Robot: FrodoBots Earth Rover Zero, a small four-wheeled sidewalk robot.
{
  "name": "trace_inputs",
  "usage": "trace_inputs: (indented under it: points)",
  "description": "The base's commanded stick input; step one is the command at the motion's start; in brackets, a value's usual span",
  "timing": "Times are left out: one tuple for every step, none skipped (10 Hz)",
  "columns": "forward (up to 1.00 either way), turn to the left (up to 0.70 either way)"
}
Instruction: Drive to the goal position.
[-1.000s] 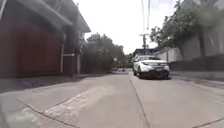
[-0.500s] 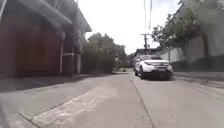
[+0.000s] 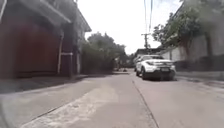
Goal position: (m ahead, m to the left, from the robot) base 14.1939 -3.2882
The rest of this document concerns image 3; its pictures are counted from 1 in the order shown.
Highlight green trees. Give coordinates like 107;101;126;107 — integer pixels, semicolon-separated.
80;31;129;73

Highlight building with dark roof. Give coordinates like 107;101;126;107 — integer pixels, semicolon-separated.
133;47;165;58

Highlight grey concrete road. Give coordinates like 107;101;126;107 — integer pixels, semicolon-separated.
0;69;224;128

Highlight utility pole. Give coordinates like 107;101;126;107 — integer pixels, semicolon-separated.
140;32;152;56

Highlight white car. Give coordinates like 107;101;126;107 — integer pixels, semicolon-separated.
134;54;177;82

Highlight building with red gate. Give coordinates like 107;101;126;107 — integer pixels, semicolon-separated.
0;0;93;80

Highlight overhead wires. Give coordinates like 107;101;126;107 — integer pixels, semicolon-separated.
143;0;155;35

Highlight tree behind wall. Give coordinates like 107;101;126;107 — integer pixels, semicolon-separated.
152;0;224;61

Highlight pale concrete wall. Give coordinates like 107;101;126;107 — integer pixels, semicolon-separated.
159;23;224;73

